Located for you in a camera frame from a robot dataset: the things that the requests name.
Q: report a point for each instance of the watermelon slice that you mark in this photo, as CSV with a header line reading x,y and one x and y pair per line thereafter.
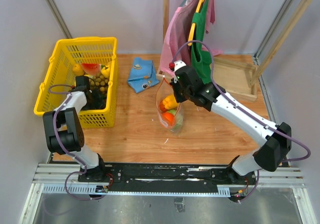
x,y
91,69

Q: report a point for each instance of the green hanging shirt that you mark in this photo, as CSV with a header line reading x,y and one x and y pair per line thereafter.
x,y
201,61

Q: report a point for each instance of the yellow lemon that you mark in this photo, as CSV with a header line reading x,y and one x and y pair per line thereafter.
x,y
77,70

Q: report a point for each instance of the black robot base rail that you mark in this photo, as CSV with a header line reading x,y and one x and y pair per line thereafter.
x,y
165,180

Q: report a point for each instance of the pink hanging shirt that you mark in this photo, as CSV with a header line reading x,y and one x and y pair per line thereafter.
x,y
178,32

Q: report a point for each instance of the yellow clothes hanger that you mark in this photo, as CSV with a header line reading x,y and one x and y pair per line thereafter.
x,y
198,24

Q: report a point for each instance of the green grape bunch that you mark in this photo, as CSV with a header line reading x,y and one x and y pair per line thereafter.
x,y
99,83

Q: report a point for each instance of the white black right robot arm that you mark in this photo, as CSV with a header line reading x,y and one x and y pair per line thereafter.
x,y
273,140

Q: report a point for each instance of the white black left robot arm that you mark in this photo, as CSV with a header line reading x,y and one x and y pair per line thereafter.
x,y
63,130

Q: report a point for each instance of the green cabbage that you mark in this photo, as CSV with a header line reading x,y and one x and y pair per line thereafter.
x,y
178,120

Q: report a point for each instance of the blue cartoon print cloth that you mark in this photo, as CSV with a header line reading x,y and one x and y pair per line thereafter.
x,y
142,75

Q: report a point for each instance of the yellow bell pepper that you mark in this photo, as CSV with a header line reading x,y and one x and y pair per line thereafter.
x,y
105,70
170,102

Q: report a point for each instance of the wooden clothes rack frame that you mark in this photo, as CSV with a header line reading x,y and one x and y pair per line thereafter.
x,y
239,30

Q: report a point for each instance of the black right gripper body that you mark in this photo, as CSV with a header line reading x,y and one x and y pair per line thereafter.
x,y
181,94

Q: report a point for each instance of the clear zip bag orange zipper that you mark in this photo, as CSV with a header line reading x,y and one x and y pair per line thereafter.
x,y
164,90

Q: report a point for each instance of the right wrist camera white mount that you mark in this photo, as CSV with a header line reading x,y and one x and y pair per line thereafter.
x,y
174,66

